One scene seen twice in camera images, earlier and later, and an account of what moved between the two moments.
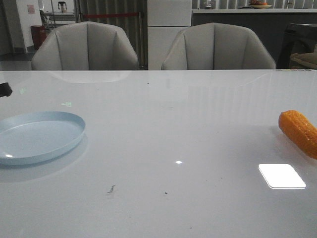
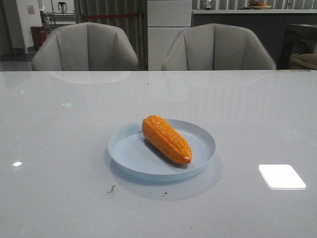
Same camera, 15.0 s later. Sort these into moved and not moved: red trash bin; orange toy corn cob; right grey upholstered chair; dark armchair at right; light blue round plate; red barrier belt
Moved: orange toy corn cob; light blue round plate
Not moved: dark armchair at right; right grey upholstered chair; red barrier belt; red trash bin
